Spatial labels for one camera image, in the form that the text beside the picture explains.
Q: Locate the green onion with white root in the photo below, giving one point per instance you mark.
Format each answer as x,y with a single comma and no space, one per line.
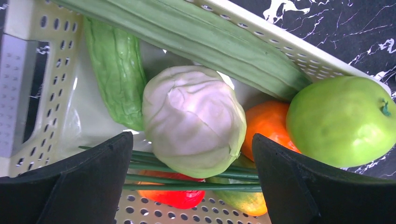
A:
139,160

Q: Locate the green ridged luffa gourd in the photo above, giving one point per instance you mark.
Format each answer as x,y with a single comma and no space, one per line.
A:
203,37

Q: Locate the orange green mango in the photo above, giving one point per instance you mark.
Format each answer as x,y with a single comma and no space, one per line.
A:
251,203

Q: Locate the green bitter gourd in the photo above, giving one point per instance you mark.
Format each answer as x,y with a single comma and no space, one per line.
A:
116,61

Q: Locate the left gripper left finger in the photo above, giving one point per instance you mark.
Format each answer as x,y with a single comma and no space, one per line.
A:
82,189

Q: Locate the green apple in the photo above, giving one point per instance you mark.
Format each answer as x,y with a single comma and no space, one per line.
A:
343,121

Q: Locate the green cabbage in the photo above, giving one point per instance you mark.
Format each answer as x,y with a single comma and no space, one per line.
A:
193,119

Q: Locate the red tomato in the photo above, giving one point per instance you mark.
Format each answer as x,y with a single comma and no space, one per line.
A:
178,199

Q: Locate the cream woven basket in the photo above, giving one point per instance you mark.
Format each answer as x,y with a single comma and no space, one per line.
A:
50,103

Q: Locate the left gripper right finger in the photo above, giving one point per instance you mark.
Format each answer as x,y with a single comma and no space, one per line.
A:
300,190

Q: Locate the orange fruit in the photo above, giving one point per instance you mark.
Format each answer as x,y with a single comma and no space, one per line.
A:
269,120

